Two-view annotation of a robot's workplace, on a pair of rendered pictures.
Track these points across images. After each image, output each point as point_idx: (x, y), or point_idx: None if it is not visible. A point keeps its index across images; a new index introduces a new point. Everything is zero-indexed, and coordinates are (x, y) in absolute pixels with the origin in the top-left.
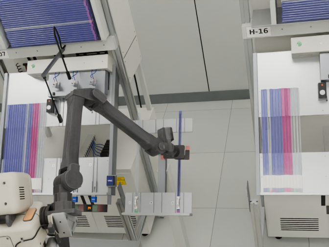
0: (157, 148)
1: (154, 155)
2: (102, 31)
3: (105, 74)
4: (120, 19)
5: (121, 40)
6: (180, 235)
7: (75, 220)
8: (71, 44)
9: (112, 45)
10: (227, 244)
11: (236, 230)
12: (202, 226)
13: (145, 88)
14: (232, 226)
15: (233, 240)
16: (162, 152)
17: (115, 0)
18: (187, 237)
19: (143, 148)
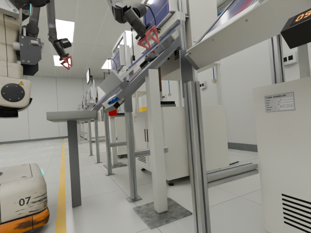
0: (114, 4)
1: (115, 15)
2: (170, 4)
3: (168, 37)
4: (201, 21)
5: (195, 31)
6: (153, 154)
7: (12, 7)
8: (162, 27)
9: (176, 16)
10: (215, 218)
11: (239, 215)
12: (212, 199)
13: (218, 86)
14: (239, 211)
15: (225, 219)
16: (115, 7)
17: (199, 8)
18: (190, 198)
19: (111, 11)
